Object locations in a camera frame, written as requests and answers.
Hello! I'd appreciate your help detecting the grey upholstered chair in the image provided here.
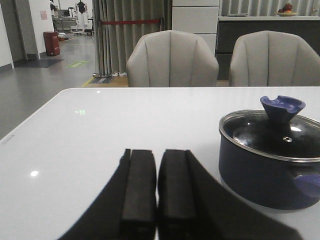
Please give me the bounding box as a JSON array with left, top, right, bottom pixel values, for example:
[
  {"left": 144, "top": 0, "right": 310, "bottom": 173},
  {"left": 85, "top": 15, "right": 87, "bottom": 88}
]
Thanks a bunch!
[
  {"left": 229, "top": 30, "right": 320, "bottom": 87},
  {"left": 126, "top": 30, "right": 219, "bottom": 87}
]

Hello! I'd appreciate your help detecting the red barrier belt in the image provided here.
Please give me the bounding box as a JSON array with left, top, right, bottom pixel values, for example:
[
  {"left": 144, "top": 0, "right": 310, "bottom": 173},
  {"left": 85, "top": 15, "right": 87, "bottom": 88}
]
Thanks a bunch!
[{"left": 100, "top": 18, "right": 162, "bottom": 25}]

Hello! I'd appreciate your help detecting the fruit plate on counter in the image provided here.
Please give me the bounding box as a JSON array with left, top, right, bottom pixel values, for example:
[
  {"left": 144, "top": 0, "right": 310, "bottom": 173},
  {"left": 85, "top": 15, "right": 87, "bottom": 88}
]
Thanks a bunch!
[{"left": 276, "top": 3, "right": 298, "bottom": 17}]

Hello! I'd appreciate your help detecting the dark blue saucepan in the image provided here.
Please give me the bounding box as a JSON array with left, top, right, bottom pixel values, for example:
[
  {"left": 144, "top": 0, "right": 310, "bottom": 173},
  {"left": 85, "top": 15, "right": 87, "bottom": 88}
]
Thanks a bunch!
[{"left": 218, "top": 135, "right": 320, "bottom": 210}]

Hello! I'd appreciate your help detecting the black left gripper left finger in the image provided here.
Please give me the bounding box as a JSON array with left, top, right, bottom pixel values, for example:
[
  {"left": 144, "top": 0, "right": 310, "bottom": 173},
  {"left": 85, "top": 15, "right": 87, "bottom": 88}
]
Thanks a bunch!
[{"left": 61, "top": 149, "right": 157, "bottom": 240}]

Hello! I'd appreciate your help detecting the right grey upholstered chair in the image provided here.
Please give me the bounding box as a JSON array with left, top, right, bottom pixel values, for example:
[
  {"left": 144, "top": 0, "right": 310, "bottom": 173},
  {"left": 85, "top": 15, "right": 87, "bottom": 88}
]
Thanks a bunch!
[{"left": 229, "top": 30, "right": 320, "bottom": 87}]

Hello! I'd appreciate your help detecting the red trash bin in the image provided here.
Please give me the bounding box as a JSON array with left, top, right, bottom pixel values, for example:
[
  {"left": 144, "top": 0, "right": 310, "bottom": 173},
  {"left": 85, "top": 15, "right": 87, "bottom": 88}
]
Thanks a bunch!
[{"left": 43, "top": 31, "right": 60, "bottom": 56}]

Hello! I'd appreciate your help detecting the glass lid with blue knob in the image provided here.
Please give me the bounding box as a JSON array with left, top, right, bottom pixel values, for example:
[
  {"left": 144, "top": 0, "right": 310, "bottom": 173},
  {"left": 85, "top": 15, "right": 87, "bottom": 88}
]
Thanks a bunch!
[{"left": 219, "top": 95, "right": 320, "bottom": 163}]

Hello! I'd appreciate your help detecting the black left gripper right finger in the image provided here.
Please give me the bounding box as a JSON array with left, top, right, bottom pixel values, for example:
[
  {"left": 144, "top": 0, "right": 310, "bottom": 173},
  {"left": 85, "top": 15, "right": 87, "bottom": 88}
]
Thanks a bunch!
[{"left": 158, "top": 149, "right": 302, "bottom": 240}]

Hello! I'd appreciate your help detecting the grey curtain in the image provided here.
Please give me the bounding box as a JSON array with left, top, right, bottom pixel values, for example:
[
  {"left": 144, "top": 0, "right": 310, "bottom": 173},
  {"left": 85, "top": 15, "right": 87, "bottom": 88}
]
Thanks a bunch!
[{"left": 92, "top": 0, "right": 173, "bottom": 75}]

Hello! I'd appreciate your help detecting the dark counter sideboard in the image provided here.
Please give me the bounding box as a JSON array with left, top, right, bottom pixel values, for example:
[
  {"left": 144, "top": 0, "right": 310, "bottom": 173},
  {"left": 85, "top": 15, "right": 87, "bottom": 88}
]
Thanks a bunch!
[{"left": 215, "top": 16, "right": 320, "bottom": 81}]

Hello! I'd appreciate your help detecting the left grey upholstered chair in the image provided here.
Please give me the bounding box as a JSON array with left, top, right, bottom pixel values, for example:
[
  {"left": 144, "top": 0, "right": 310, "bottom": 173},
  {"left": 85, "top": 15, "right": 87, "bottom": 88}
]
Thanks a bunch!
[{"left": 126, "top": 30, "right": 219, "bottom": 87}]

